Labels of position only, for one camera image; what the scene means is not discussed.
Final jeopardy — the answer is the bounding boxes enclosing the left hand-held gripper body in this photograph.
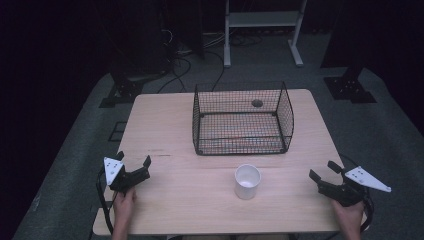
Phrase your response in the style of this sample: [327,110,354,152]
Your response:
[103,156,151,194]

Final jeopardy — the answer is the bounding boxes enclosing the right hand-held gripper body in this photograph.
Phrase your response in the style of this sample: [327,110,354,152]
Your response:
[317,165,392,208]

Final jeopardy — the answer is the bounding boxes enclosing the white cup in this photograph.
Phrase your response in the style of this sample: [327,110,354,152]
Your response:
[233,163,262,201]

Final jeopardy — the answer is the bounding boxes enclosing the black wire mesh basket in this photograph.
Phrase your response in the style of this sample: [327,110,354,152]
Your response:
[191,81,295,157]

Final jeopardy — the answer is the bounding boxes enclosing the person's right hand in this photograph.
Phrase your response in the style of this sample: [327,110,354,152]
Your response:
[331,198,366,235]

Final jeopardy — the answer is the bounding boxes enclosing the person's left hand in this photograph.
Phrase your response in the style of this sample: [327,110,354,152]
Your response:
[112,186,138,232]

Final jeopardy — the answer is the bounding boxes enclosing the black rectangular floor frame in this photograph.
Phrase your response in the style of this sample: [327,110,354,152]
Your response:
[107,121,128,143]

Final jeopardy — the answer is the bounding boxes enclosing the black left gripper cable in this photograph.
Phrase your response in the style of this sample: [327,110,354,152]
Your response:
[95,167,117,236]

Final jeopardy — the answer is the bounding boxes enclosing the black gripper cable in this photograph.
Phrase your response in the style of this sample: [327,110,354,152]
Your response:
[339,153,375,233]
[95,167,117,236]

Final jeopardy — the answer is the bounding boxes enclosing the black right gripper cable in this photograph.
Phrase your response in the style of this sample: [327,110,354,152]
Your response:
[339,153,375,233]

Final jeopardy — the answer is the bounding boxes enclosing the black stand with base plate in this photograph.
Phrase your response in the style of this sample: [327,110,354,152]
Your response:
[98,56,169,109]
[320,0,378,105]

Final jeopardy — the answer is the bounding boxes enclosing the black floor cable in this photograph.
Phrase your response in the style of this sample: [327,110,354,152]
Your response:
[202,49,226,93]
[156,54,193,95]

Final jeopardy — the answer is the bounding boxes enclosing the white floor cables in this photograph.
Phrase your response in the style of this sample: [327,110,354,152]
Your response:
[176,31,228,56]

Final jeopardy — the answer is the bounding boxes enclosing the white metal stand frame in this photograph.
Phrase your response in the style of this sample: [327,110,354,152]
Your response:
[223,0,308,69]

